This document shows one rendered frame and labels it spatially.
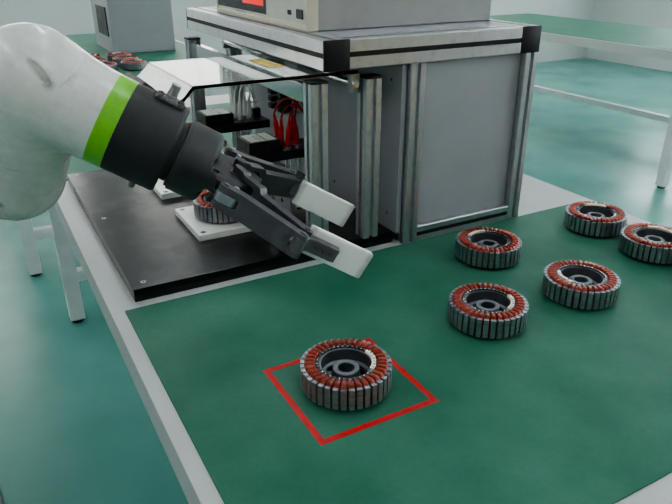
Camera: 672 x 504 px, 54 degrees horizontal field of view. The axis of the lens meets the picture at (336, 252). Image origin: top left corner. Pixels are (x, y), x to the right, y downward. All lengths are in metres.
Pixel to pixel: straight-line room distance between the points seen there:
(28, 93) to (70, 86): 0.04
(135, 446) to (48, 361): 0.57
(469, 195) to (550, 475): 0.67
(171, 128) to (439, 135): 0.65
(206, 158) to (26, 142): 0.16
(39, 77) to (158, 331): 0.43
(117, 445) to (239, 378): 1.15
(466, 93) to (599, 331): 0.48
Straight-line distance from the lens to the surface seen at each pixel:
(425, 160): 1.19
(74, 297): 2.53
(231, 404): 0.81
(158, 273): 1.08
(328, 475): 0.71
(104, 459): 1.94
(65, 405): 2.16
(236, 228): 1.19
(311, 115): 1.05
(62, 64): 0.65
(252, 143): 1.21
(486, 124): 1.26
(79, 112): 0.65
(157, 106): 0.66
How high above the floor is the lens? 1.24
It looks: 25 degrees down
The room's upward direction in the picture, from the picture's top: straight up
